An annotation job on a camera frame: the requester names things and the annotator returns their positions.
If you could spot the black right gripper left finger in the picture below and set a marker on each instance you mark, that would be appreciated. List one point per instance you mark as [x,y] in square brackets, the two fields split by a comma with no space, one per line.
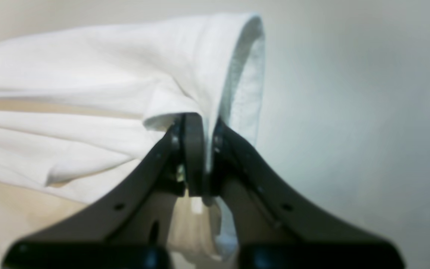
[128,227]

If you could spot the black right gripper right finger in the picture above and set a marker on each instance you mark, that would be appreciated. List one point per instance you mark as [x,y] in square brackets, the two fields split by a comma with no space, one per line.
[278,228]

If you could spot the white t-shirt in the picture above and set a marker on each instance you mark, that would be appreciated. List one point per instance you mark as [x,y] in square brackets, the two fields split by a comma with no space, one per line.
[80,107]

